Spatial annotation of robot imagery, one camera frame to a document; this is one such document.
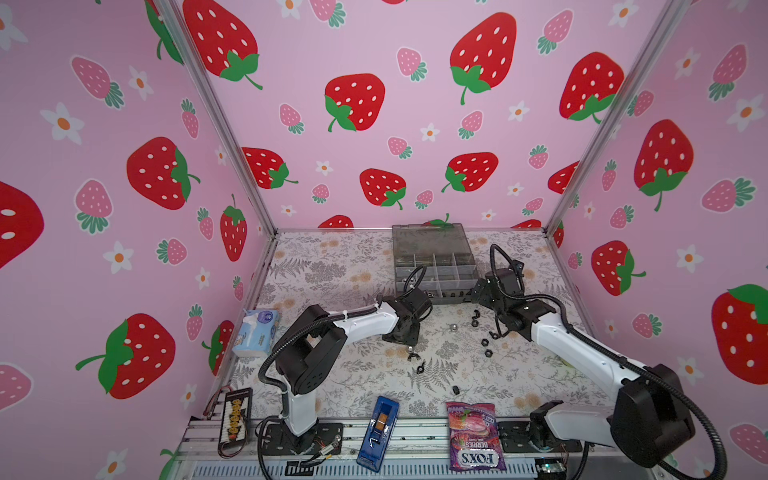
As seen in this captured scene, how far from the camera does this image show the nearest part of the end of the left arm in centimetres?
67

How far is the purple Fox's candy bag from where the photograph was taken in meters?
0.70

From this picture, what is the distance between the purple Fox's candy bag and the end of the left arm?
0.71 ft
